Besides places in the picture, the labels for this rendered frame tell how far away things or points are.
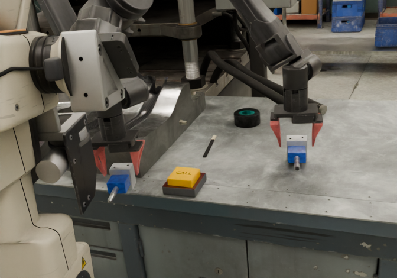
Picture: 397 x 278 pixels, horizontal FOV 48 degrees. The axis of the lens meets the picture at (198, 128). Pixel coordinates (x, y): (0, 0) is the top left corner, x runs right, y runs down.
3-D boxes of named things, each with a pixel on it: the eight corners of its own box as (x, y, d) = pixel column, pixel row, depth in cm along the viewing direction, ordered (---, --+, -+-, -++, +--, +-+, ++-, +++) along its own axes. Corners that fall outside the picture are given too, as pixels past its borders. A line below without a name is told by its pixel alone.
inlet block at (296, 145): (308, 179, 103) (308, 158, 101) (286, 178, 104) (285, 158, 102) (306, 154, 115) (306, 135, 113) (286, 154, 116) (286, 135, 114)
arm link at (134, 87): (73, 80, 102) (86, 60, 95) (113, 67, 109) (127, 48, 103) (100, 125, 101) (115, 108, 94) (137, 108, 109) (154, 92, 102)
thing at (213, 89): (206, 106, 177) (205, 89, 174) (-42, 97, 222) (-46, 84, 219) (254, 55, 249) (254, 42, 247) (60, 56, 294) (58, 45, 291)
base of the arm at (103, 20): (41, 45, 63) (123, 39, 61) (52, 3, 67) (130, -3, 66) (65, 81, 71) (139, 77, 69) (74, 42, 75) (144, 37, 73)
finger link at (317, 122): (292, 140, 115) (291, 105, 111) (321, 139, 113) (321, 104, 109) (292, 152, 108) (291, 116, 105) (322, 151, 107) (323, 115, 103)
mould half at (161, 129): (141, 178, 111) (133, 128, 106) (54, 169, 120) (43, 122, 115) (205, 107, 154) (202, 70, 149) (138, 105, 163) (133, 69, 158)
